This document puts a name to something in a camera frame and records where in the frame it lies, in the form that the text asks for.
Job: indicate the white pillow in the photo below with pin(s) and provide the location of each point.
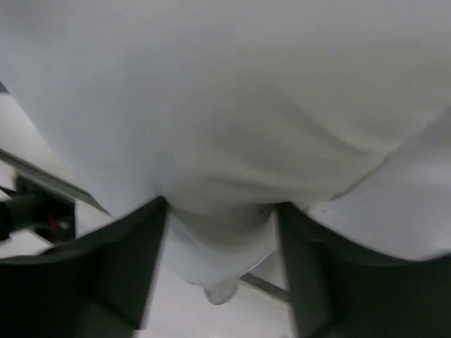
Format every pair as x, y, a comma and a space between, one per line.
226, 108

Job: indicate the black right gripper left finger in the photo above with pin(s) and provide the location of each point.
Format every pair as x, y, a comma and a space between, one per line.
97, 285

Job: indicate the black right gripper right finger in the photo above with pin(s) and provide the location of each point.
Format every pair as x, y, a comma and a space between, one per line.
337, 288

